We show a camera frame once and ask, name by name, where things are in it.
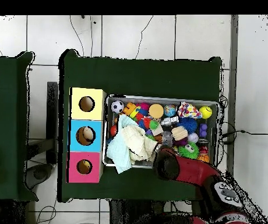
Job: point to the yellow smiley ball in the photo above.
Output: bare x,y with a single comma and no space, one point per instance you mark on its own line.
205,112

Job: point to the clear plastic bottle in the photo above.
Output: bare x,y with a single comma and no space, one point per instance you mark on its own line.
167,138

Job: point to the shallow metal mesh bin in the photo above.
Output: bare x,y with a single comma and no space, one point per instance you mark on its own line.
115,99

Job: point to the wooden box with three holes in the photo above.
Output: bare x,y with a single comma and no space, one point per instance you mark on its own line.
74,144

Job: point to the cream muslin cloth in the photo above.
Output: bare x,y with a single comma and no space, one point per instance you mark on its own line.
138,142

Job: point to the small soccer ball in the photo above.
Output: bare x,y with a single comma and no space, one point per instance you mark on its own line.
117,106

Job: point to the grey plastic base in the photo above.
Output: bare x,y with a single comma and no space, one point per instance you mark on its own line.
39,173

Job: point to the yellow plush toy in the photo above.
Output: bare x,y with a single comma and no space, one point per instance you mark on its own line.
86,164

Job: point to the multicoloured globe ball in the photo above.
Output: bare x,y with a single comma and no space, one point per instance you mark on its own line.
170,110

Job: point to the black upright panel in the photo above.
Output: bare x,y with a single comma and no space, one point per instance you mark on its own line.
52,116

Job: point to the small orange basketball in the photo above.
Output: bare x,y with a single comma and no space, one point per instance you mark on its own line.
204,158

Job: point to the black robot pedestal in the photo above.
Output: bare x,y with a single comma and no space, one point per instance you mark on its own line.
134,214

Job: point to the mint green cloth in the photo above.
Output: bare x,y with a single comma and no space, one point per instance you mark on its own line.
118,151

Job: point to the dark green table cloth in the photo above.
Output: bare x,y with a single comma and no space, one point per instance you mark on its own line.
136,77
8,116

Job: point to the white polka dot cloth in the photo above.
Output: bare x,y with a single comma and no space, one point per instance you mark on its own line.
188,110

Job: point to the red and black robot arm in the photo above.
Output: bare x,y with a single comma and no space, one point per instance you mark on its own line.
194,170

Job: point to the green puffer toy with eyes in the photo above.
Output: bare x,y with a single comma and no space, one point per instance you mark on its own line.
188,150

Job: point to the small blue puffer ball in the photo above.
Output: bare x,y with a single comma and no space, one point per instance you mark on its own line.
188,124

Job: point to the red ball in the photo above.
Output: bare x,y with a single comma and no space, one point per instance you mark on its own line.
113,131

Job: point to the small white baseball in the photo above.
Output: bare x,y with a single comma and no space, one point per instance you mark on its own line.
193,138

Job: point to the orange foam disc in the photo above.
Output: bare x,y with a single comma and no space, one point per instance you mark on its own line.
156,110

